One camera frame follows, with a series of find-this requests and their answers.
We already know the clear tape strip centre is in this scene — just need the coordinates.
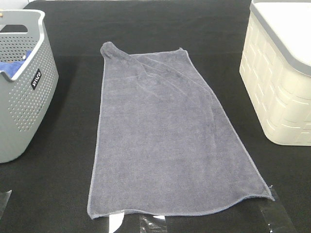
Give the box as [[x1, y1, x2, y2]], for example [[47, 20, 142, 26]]
[[139, 214, 168, 233]]

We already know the black table mat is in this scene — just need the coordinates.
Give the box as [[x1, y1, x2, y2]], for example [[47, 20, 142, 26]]
[[0, 0, 311, 233]]

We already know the grey perforated laundry basket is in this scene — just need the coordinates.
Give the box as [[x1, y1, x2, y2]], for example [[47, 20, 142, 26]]
[[0, 9, 59, 163]]

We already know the clear tape strip left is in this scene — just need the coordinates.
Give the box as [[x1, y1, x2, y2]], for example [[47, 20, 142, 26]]
[[0, 190, 12, 219]]

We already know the clear tape strip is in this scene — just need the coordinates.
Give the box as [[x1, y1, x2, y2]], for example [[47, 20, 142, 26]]
[[139, 214, 168, 233], [0, 190, 12, 219], [258, 185, 297, 233]]

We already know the grey microfibre towel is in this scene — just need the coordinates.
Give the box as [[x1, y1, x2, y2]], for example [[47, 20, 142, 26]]
[[87, 42, 273, 218]]

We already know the blue towel in basket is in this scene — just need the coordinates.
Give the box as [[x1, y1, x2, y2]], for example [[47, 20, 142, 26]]
[[0, 50, 32, 78]]

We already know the cream storage bin grey lid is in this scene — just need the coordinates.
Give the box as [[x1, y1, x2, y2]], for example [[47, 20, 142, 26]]
[[240, 0, 311, 146]]

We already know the clear tape strip right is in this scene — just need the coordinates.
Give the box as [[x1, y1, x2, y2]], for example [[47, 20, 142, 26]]
[[258, 185, 297, 233]]

